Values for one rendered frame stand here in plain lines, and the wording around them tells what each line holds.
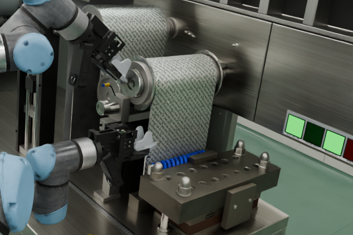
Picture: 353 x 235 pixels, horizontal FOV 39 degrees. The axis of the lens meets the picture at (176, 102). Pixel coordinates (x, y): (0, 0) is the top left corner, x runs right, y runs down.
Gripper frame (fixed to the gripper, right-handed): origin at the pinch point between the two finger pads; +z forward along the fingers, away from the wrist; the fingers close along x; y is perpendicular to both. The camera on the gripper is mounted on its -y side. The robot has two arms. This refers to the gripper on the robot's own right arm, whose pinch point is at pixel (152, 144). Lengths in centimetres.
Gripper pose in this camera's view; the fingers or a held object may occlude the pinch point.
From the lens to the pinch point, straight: 134.7
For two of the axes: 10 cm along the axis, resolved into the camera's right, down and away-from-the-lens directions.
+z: 7.4, -1.2, 6.6
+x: -6.6, -3.2, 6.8
